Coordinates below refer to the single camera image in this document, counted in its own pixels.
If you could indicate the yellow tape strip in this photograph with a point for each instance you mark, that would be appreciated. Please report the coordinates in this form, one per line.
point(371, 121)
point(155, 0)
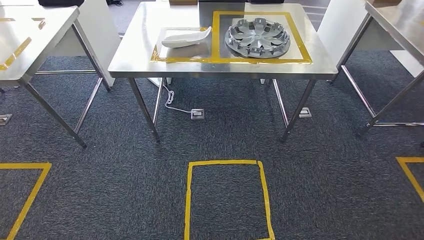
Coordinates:
point(20, 49)

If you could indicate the metal floor outlet box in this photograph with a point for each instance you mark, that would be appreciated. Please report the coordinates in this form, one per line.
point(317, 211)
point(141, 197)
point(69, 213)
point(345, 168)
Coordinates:
point(5, 119)
point(197, 114)
point(305, 112)

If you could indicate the large yellow tape rectangle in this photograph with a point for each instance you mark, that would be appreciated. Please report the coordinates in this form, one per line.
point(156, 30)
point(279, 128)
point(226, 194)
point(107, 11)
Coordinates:
point(215, 36)

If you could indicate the white curved plastic part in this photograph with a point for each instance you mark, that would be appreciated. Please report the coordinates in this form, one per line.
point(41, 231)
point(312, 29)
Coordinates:
point(185, 39)

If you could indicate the yellow floor tape square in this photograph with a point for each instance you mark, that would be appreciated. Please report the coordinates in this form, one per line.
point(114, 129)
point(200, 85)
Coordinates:
point(410, 160)
point(222, 162)
point(23, 165)

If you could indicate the steel table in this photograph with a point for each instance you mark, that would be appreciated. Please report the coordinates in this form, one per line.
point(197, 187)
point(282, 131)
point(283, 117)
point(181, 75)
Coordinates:
point(397, 26)
point(43, 33)

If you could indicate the steel workbench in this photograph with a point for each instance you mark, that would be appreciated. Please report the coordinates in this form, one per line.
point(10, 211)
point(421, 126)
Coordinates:
point(139, 49)

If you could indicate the grey wheel cover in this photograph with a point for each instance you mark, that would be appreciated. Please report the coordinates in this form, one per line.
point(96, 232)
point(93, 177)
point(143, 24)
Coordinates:
point(257, 38)

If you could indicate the small yellow tape rectangle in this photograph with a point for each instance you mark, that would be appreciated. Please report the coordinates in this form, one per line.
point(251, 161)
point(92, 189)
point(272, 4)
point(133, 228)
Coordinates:
point(182, 60)

